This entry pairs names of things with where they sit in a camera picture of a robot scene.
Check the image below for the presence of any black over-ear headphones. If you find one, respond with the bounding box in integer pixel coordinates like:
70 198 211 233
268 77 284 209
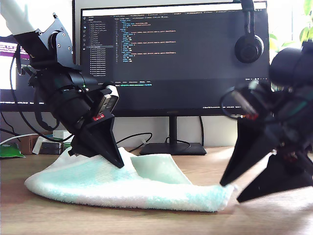
233 0 265 65

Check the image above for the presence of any black usb cable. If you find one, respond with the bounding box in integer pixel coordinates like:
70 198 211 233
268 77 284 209
116 133 154 154

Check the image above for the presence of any green leafy houseplant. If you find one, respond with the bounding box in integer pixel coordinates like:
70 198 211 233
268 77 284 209
268 0 313 53

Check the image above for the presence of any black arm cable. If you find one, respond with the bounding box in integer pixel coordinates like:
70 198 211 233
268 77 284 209
9 40 74 144

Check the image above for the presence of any small dark box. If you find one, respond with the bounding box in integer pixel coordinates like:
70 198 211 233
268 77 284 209
40 142 63 155

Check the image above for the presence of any small white cardboard box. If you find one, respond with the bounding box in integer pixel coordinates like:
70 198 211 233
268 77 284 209
32 136 44 155

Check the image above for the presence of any black monitor showing terminal windows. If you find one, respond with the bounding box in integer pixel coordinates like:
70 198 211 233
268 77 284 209
0 0 78 113

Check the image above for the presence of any black monitor showing code editor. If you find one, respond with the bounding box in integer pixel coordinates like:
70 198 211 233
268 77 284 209
79 1 272 117

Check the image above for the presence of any white cable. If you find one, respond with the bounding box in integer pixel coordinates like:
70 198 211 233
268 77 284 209
0 133 37 147

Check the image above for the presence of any mint and pink tea towel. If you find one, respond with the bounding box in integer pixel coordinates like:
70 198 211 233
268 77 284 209
24 146 239 213

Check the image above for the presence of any black monitor power cable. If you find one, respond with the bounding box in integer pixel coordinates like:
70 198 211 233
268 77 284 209
199 116 205 147

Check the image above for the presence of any green plastic packet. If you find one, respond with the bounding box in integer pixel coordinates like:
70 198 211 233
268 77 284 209
0 143 26 159

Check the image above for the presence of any black monitor stand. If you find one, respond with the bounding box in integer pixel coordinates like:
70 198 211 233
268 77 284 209
139 116 207 157

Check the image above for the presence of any brown cardboard box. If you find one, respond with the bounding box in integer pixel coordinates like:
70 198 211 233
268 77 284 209
19 136 40 155

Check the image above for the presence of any thin black monitor cable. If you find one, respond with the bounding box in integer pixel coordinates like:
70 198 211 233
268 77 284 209
0 113 22 138

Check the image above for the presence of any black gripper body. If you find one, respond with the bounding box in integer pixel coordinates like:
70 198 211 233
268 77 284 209
47 89 98 138

